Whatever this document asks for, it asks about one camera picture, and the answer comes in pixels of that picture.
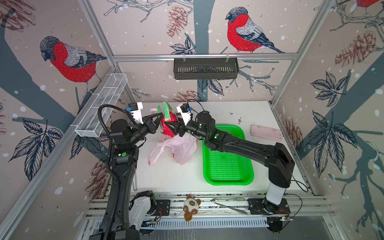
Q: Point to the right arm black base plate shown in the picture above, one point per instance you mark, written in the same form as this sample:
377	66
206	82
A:
261	207

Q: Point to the red dragon fruit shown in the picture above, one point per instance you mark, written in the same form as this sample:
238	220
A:
168	112

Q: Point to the pink plastic bag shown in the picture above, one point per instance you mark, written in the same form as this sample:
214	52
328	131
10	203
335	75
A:
182	149

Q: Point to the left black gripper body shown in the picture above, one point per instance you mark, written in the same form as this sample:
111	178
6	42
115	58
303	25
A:
140	131

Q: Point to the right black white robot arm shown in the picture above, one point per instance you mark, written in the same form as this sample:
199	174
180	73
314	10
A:
276	158

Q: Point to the green plastic basket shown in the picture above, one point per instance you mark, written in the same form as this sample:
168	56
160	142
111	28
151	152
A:
226	169

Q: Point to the metal tongs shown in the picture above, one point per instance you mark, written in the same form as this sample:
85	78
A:
218	201

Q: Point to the brown white plush toy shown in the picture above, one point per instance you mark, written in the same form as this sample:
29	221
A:
191	207

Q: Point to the black hanging wire basket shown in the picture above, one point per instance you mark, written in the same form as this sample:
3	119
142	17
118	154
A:
206	68

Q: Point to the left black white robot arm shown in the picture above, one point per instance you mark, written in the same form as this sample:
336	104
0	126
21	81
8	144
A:
124	215

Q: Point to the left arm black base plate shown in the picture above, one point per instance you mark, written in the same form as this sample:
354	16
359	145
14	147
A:
162	208

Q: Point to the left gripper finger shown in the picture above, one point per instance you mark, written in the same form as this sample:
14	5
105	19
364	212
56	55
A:
157	123
153	117

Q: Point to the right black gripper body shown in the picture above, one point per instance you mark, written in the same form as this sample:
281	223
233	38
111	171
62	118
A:
182	126

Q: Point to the white wire mesh shelf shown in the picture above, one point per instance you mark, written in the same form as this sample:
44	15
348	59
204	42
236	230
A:
90	125

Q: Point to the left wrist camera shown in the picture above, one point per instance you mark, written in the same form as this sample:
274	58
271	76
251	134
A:
135	111

